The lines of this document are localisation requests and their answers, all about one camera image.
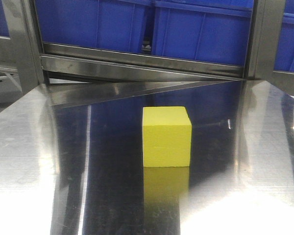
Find stainless steel shelf rack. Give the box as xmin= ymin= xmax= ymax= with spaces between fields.
xmin=0 ymin=0 xmax=294 ymax=95

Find blue plastic bin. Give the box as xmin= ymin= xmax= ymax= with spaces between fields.
xmin=35 ymin=0 xmax=152 ymax=53
xmin=151 ymin=0 xmax=253 ymax=66
xmin=274 ymin=0 xmax=294 ymax=72

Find blue plastic bin middle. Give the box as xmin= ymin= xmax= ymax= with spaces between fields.
xmin=151 ymin=0 xmax=253 ymax=66

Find blue plastic bin right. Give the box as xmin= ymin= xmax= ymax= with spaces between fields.
xmin=274 ymin=0 xmax=294 ymax=72

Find yellow foam block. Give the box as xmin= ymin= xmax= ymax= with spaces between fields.
xmin=142 ymin=106 xmax=192 ymax=167

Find blue plastic bin left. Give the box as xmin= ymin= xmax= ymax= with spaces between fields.
xmin=35 ymin=0 xmax=152 ymax=53

